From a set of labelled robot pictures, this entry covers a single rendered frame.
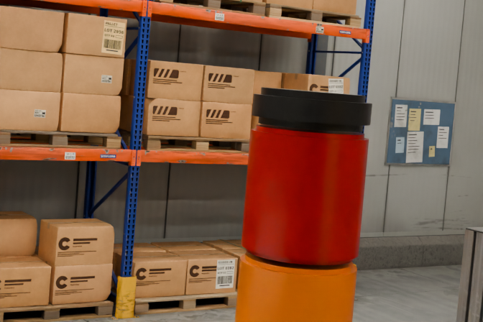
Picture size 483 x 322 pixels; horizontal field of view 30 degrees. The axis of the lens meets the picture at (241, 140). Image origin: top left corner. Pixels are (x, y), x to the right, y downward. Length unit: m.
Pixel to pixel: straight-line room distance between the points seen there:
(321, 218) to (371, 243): 11.71
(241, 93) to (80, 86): 1.74
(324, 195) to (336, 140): 0.02
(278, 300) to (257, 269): 0.02
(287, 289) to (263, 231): 0.03
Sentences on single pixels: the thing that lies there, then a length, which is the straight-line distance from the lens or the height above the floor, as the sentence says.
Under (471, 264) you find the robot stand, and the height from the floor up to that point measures 1.94.
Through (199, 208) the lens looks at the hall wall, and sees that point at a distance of 10.58.
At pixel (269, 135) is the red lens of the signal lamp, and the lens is 0.36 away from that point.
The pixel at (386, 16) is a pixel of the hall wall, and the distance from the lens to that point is 12.00.
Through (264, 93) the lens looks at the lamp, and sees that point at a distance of 0.37.
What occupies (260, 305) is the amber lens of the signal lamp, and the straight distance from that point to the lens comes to 0.37.
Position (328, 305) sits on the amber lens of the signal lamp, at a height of 2.25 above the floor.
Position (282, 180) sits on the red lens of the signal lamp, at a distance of 0.36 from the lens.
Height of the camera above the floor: 2.34
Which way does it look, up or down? 4 degrees down
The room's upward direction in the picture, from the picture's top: 5 degrees clockwise
